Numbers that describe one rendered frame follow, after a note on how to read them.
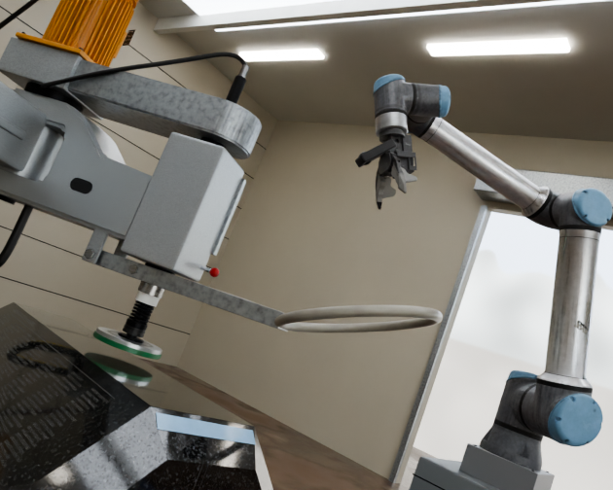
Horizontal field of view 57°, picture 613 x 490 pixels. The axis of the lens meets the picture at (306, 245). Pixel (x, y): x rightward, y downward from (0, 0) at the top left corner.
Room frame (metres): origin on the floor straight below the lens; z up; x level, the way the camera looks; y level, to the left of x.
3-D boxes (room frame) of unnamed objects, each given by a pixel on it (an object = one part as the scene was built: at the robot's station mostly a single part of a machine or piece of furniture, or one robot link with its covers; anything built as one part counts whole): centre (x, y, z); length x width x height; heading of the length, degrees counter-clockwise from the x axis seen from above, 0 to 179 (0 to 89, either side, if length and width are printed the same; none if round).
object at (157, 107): (1.93, 0.75, 1.59); 0.96 x 0.25 x 0.17; 75
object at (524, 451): (1.82, -0.84, 0.99); 0.19 x 0.19 x 0.10
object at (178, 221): (1.86, 0.49, 1.30); 0.36 x 0.22 x 0.45; 75
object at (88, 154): (1.96, 0.79, 1.28); 0.74 x 0.23 x 0.49; 75
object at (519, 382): (1.81, -0.84, 1.12); 0.17 x 0.15 x 0.18; 9
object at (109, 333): (1.84, 0.41, 0.85); 0.21 x 0.21 x 0.01
